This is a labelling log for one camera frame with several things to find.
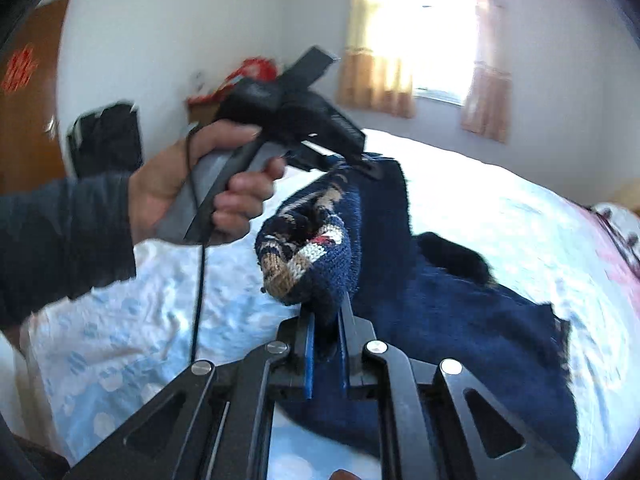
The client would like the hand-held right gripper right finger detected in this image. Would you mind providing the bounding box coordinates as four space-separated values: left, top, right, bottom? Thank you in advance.
337 305 581 480

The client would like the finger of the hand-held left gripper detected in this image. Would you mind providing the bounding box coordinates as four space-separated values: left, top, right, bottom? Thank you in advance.
289 141 386 181

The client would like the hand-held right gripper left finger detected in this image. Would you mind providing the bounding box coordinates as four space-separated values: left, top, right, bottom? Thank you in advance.
62 310 317 480

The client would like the navy patterned knit sweater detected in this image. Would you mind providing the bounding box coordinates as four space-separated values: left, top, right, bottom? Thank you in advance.
255 152 581 480

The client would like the person's left forearm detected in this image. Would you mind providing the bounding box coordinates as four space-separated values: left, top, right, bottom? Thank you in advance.
0 172 138 331

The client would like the person's left hand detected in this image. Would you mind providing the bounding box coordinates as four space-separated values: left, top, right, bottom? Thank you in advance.
127 120 287 248

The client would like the red plastic bag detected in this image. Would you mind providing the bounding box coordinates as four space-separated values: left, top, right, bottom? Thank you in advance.
225 57 282 97

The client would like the brown wooden cabinet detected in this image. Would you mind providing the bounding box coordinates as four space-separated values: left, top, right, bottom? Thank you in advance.
187 91 236 128

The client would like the window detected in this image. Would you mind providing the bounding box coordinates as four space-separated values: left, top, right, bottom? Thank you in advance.
360 0 481 106

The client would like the light blue printed blanket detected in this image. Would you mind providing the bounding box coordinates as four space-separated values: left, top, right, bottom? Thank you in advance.
20 127 640 480

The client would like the black bag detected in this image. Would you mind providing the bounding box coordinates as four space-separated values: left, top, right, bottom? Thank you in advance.
67 102 143 178

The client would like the brown wooden door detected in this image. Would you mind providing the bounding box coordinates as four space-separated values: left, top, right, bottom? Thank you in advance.
0 0 71 193

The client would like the floral pillow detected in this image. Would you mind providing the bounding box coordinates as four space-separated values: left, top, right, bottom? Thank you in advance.
590 202 640 271

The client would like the beige headboard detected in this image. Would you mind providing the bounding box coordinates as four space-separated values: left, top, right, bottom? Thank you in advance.
607 182 640 211

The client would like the red door decoration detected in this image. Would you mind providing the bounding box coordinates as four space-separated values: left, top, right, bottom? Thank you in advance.
2 42 41 93

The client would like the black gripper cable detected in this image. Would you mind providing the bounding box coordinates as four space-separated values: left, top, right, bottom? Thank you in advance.
186 124 210 363

